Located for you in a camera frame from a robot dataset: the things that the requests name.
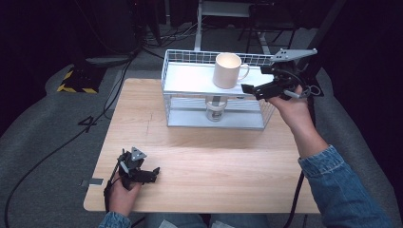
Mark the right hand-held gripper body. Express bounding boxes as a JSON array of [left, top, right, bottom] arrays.
[[260, 47, 318, 102]]

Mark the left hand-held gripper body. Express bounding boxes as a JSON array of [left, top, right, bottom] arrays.
[[116, 145, 148, 192]]

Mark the cream ceramic mug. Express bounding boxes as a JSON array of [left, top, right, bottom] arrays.
[[211, 52, 251, 90]]

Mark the white wire shelf rack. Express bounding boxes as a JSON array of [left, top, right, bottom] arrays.
[[160, 48, 278, 131]]

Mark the person's right hand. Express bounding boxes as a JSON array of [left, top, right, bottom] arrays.
[[268, 84, 318, 129]]

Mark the person's left hand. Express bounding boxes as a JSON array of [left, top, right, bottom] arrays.
[[106, 171, 144, 219]]

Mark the grey tape strip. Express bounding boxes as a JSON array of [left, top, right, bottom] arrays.
[[80, 178, 105, 187]]

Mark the clear glass jar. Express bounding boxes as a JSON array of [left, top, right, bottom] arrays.
[[204, 96, 229, 123]]

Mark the black metal stand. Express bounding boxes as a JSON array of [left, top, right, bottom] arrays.
[[297, 0, 347, 98]]

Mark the black chair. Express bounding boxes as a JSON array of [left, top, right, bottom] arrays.
[[237, 2, 299, 54]]

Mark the yellow black striped stand base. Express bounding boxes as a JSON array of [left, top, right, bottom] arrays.
[[56, 64, 107, 95]]

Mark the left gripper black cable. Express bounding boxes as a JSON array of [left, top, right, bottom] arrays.
[[103, 160, 124, 213]]

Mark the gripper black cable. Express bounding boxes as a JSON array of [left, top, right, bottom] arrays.
[[103, 160, 124, 213], [282, 70, 318, 228]]

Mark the long black floor cable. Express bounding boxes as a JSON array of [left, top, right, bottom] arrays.
[[3, 53, 138, 228]]

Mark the white desk frame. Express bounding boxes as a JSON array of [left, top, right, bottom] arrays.
[[193, 0, 255, 52]]

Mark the bundle of floor cables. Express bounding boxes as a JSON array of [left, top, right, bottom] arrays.
[[138, 20, 204, 59]]

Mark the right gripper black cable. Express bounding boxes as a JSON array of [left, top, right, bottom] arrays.
[[282, 70, 318, 228]]

